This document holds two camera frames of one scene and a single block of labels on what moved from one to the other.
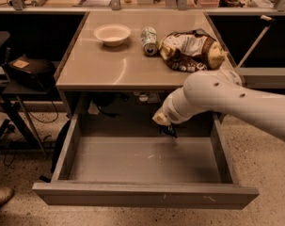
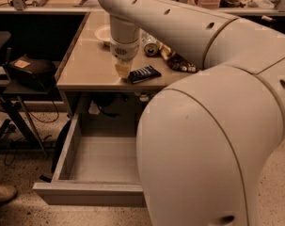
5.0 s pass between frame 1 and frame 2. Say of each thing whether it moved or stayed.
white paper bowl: stayed
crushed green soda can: stayed
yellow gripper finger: moved
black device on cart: stayed
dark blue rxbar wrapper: moved
